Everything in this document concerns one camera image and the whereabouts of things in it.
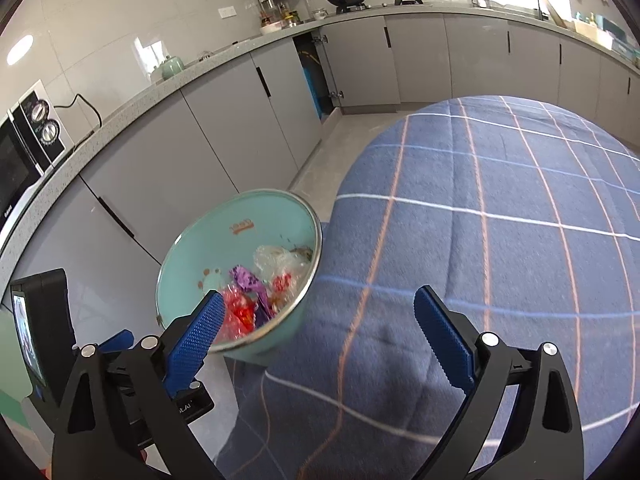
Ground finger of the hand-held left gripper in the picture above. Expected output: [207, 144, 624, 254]
[99, 329, 135, 356]

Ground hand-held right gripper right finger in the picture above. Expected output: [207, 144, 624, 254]
[414, 285, 585, 480]

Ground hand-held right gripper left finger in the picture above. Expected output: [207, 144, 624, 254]
[52, 290, 226, 480]

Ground purple wrapper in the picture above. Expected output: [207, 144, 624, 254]
[229, 265, 277, 330]

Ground teal patterned bucket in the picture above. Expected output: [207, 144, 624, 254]
[156, 188, 323, 367]

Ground clear plastic bag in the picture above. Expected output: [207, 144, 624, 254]
[252, 244, 315, 293]

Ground pale green panel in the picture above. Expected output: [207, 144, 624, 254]
[0, 305, 51, 426]

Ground blue plaid blanket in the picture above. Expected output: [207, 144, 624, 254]
[212, 95, 640, 480]

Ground black and silver microwave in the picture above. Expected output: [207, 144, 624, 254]
[0, 79, 69, 243]

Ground grey kitchen cabinet unit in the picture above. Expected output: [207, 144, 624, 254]
[0, 2, 640, 341]

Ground teal teapot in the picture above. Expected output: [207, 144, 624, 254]
[159, 54, 187, 82]

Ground blue box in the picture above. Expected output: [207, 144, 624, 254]
[302, 66, 322, 120]

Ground gas stove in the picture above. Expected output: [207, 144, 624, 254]
[334, 0, 425, 14]

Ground cutting board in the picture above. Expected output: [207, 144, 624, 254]
[542, 0, 568, 30]

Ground teal storage containers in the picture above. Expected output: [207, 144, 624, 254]
[574, 10, 640, 63]

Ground black power cable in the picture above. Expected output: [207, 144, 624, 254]
[52, 92, 103, 135]

